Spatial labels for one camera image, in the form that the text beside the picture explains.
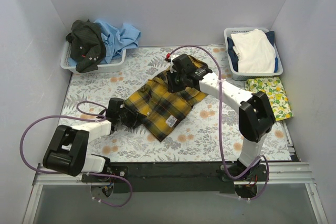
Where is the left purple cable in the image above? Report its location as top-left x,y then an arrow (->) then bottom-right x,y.
19,101 -> 133,207

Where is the purple cable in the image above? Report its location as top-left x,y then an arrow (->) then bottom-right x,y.
19,101 -> 133,207
165,45 -> 270,200

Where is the floral table mat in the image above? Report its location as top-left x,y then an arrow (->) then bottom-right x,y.
49,45 -> 291,163

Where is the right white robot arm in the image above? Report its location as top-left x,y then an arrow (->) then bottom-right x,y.
165,54 -> 276,181

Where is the light blue shirt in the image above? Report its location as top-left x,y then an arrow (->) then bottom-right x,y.
94,19 -> 141,65

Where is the yellow plaid flannel shirt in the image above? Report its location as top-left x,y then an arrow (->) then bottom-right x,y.
124,69 -> 206,142

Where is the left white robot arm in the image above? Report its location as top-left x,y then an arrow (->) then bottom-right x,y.
43,98 -> 146,182

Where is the left white laundry basket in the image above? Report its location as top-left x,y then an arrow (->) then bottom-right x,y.
60,41 -> 127,74

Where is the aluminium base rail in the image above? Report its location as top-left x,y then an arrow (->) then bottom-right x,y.
24,162 -> 328,223

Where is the lemon print cloth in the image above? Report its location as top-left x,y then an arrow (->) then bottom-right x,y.
245,77 -> 293,121

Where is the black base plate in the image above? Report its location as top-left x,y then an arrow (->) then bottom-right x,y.
80,161 -> 269,195

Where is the white folded shirt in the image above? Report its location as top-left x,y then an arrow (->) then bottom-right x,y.
230,28 -> 276,74

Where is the black pinstripe shirt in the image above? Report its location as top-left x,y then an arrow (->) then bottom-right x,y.
66,20 -> 106,73

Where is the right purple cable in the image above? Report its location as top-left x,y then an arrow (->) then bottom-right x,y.
165,45 -> 270,200

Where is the navy blue folded shirt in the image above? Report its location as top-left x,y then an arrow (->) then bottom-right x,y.
226,30 -> 279,72

